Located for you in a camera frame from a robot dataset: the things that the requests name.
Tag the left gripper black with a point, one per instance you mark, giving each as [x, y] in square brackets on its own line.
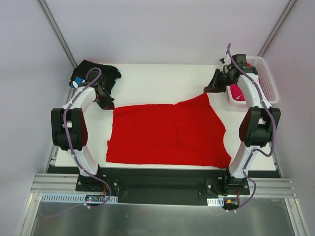
[105, 100]

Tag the left white cable duct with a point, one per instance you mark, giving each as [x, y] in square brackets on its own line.
[77, 198]

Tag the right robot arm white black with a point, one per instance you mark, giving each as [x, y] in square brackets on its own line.
[259, 125]

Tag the white plastic basket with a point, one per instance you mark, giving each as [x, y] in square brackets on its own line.
[268, 81]

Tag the left aluminium corner post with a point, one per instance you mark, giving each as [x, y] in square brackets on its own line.
[57, 31]

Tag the red t shirt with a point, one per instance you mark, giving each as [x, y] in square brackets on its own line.
[187, 133]

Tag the right aluminium corner post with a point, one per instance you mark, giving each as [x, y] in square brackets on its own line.
[277, 26]

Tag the black flower t shirt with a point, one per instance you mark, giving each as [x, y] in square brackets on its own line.
[86, 65]

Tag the aluminium corner post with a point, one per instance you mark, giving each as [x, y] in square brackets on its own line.
[57, 31]
[277, 26]

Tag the crumpled magenta t shirt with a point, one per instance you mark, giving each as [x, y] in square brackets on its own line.
[236, 93]

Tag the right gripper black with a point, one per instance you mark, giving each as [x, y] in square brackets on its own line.
[216, 82]

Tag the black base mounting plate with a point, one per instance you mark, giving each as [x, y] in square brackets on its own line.
[161, 186]

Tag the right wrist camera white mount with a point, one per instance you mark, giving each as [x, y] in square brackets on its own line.
[227, 64]

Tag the white cable duct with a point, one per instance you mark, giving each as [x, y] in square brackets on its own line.
[215, 202]
[77, 198]

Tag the aluminium front frame rail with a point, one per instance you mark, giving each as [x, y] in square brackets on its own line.
[65, 183]

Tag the right white cable duct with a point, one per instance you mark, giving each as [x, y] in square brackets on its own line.
[215, 202]

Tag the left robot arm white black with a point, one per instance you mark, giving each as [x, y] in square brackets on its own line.
[69, 130]

